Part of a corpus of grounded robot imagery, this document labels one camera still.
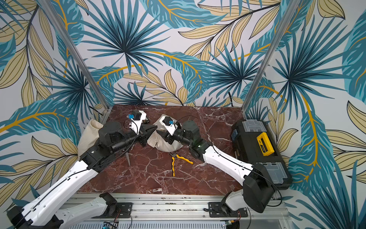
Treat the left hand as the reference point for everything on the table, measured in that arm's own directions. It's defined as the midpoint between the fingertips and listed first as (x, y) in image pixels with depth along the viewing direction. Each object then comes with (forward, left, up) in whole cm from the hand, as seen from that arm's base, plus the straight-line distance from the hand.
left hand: (155, 128), depth 64 cm
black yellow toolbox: (+4, -52, -17) cm, 55 cm away
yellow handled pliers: (+3, -7, -34) cm, 35 cm away
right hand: (0, +4, -5) cm, 6 cm away
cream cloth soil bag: (+1, 0, -14) cm, 14 cm away
